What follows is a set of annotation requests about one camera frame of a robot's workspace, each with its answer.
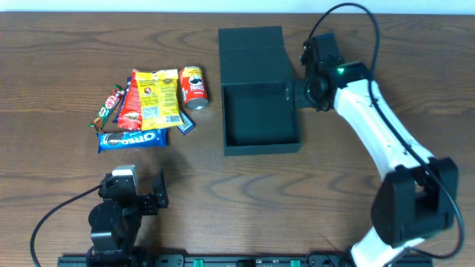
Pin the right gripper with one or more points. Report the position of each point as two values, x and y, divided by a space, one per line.
290 90

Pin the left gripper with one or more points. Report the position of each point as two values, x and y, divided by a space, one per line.
145 201

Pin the blue Oreo cookie pack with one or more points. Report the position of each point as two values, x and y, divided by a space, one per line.
132 139

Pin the red snack bag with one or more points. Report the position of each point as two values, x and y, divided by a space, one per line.
130 117

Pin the black gift box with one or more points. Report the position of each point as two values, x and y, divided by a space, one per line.
258 112

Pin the yellow snack bag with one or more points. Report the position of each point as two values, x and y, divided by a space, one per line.
158 99

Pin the red Pringles can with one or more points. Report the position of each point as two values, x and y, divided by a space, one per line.
193 88

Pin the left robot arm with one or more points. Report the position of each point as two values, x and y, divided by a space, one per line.
116 221

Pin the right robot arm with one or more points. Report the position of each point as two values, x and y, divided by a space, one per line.
417 196

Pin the small dark blue packet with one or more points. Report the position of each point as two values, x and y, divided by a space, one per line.
188 124

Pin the KitKat chocolate bar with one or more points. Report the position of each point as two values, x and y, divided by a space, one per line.
107 109

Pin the purple Dairy Milk bar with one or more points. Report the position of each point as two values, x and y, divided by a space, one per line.
115 120

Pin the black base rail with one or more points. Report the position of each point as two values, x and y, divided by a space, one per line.
178 260

